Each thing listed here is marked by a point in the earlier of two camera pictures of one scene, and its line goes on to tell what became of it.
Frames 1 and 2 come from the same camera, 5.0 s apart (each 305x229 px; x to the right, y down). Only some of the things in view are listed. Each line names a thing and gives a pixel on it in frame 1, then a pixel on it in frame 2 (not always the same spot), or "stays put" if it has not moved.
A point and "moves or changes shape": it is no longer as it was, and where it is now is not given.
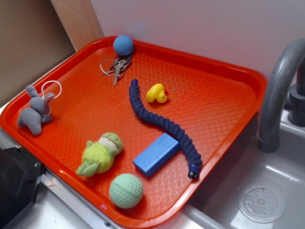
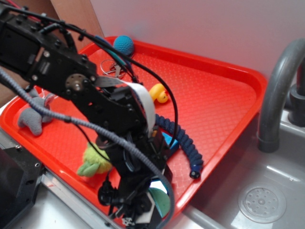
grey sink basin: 254,189 stays put
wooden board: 79,21 stays put
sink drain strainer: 262,202 stays put
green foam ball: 126,191 moves or changes shape
